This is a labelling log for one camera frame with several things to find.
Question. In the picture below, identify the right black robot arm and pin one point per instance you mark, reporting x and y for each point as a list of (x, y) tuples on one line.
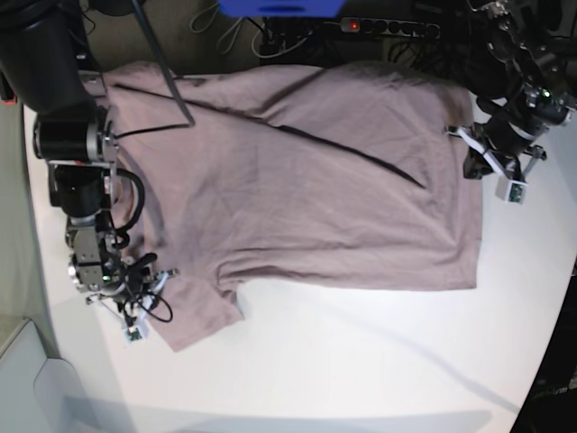
[(46, 62)]

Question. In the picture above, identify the white side table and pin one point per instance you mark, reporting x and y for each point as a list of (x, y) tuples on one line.
[(36, 391)]

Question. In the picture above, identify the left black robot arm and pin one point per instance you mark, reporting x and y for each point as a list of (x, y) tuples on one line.
[(540, 94)]

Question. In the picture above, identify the blue box at top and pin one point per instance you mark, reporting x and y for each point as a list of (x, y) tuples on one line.
[(281, 8)]

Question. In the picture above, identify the mauve t-shirt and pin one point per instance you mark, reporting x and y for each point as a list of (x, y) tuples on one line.
[(342, 177)]

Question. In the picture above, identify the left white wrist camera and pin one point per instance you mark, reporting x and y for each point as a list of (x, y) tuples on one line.
[(511, 191)]

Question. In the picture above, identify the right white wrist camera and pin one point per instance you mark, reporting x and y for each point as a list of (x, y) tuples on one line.
[(135, 333)]

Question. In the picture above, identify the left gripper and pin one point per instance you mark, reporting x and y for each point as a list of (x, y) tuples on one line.
[(491, 152)]

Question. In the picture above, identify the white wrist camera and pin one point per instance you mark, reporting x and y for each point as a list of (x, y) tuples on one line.
[(135, 333), (511, 191)]

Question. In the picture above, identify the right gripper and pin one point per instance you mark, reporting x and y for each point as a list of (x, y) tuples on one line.
[(136, 299)]

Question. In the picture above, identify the grey power strip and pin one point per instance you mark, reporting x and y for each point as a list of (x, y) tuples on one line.
[(383, 27)]

